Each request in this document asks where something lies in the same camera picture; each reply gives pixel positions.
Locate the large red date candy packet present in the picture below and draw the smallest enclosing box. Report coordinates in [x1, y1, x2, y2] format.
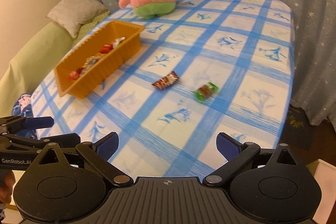
[68, 67, 84, 80]

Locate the green candy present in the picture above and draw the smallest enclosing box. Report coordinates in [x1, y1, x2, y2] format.
[193, 81, 219, 102]

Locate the grey silver snack packet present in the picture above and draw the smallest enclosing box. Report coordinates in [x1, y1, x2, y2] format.
[81, 56, 101, 75]

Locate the dark red foil candy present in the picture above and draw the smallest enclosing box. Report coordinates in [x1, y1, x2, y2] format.
[151, 71, 179, 90]

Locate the white silver snack packet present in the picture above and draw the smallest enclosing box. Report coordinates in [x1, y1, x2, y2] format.
[112, 37, 126, 49]

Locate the person's left hand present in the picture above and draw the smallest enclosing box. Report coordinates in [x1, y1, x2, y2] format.
[0, 170, 15, 204]

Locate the green sofa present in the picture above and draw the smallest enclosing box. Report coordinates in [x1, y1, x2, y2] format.
[1, 23, 74, 117]

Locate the orange plastic tray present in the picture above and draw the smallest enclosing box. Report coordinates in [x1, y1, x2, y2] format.
[54, 20, 145, 99]

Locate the blue checked tablecloth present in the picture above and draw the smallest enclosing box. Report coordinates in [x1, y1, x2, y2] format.
[32, 0, 294, 177]

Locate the green zigzag cushion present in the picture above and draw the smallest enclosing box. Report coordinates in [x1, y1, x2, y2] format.
[72, 11, 110, 47]

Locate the beige cushion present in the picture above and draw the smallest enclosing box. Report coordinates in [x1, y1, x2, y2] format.
[47, 0, 107, 39]

